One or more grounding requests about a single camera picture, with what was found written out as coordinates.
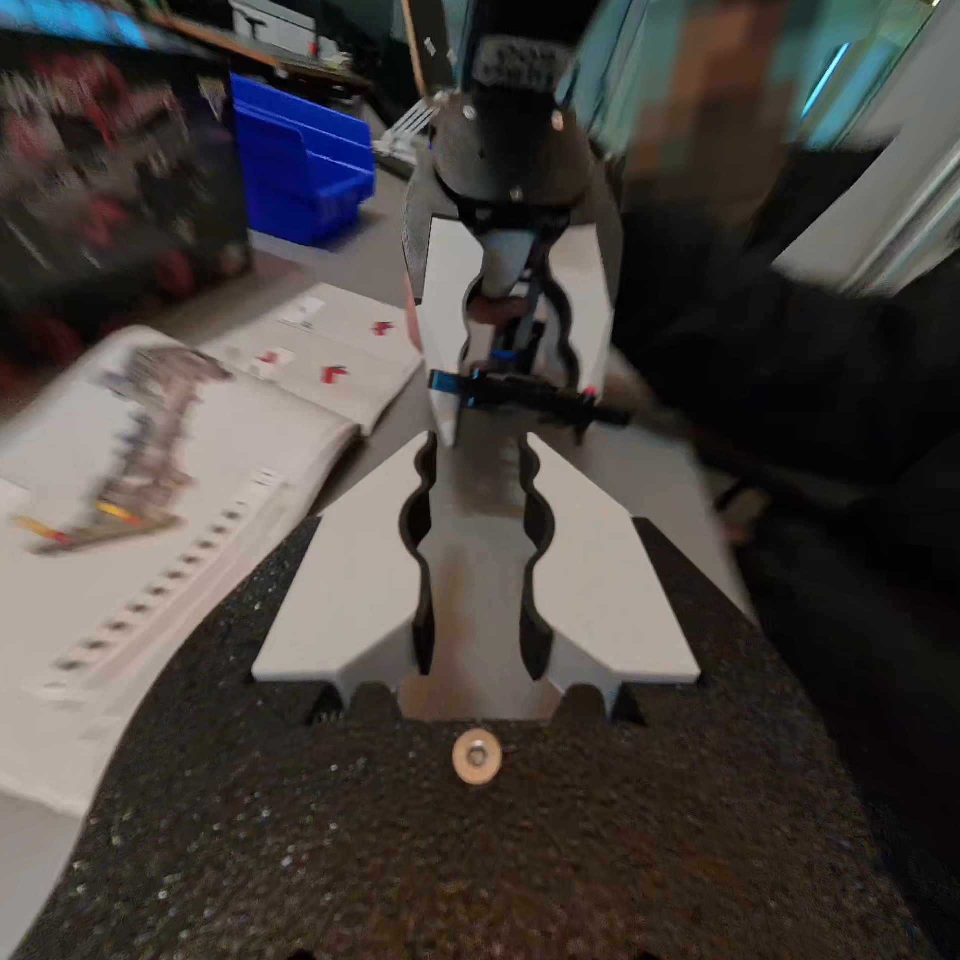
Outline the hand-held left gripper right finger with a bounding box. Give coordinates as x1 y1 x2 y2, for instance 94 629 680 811
517 431 703 710

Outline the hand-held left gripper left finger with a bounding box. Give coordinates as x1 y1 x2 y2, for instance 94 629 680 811
252 431 438 696

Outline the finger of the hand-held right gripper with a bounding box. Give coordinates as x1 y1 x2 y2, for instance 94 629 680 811
549 223 614 445
414 216 486 450

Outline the black toy brick assembly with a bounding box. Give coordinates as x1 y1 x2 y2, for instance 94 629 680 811
427 366 633 440

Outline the blue plastic bin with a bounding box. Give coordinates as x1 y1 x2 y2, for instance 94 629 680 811
228 71 378 249

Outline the person's dark clothed body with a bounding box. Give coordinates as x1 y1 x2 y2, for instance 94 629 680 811
613 142 960 960

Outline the open instruction booklet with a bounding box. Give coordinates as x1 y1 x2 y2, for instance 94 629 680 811
0 281 426 820

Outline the black toy set box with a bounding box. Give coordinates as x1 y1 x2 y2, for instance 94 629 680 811
0 45 254 369

